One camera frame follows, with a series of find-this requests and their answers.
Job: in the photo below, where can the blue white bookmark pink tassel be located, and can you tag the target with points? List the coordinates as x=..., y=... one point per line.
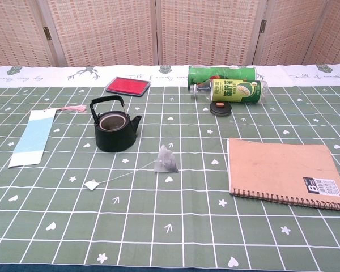
x=31, y=136

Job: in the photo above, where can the black cast iron teapot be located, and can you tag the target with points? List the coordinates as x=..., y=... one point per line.
x=116, y=141

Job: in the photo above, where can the green label tea bottle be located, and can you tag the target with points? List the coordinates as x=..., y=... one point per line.
x=235, y=91

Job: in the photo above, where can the green chips can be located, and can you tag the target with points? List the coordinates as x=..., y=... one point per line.
x=204, y=74

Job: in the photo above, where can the bamboo folding screen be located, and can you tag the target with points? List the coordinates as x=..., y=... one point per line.
x=102, y=31

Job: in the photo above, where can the brown spiral notebook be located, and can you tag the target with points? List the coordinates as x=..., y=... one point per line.
x=277, y=167

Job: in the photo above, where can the red ink pad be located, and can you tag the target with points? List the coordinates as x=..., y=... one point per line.
x=128, y=85

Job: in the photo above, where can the green checked tablecloth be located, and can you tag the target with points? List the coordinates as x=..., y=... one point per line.
x=170, y=221

